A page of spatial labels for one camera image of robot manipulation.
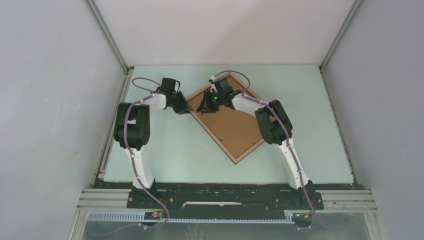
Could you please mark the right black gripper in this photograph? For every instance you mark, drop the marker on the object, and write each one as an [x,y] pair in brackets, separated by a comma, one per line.
[207,97]

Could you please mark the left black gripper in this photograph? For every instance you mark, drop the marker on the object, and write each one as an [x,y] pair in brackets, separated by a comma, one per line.
[184,108]

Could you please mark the wooden picture frame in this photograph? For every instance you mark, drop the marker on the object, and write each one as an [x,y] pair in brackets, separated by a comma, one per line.
[212,132]

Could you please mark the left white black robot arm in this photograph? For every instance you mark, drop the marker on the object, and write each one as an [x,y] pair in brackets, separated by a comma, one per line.
[132,128]

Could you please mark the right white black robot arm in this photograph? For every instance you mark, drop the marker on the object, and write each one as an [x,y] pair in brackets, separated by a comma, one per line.
[274,125]

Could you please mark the left corner aluminium profile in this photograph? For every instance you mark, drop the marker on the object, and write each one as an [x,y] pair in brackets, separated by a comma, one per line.
[105,31]

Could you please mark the corner aluminium profile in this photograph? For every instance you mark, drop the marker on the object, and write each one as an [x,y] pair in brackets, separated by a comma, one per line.
[105,31]
[340,34]

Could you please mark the right corner aluminium profile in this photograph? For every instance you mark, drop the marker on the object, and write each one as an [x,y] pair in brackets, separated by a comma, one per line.
[340,34]

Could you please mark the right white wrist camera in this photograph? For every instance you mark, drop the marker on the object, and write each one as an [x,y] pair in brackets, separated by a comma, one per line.
[213,84]

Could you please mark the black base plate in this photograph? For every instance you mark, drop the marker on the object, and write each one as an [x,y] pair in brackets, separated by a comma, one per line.
[224,201]

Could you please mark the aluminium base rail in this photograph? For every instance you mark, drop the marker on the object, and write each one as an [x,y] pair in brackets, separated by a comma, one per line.
[110,204]

